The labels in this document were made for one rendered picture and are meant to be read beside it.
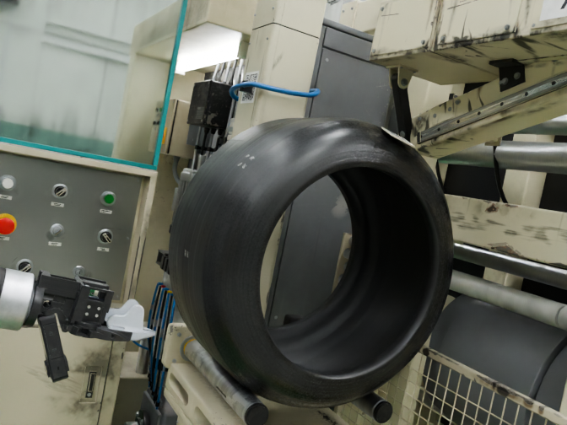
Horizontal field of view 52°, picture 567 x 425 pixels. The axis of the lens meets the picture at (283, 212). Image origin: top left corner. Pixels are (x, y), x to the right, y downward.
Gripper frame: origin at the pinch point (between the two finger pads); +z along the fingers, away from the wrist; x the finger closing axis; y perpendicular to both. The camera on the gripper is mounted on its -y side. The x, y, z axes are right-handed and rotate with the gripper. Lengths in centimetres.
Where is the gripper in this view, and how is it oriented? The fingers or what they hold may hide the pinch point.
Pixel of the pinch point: (146, 336)
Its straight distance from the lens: 104.8
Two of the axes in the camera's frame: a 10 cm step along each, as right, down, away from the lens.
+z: 8.3, 2.6, 4.8
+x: -4.6, -1.4, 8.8
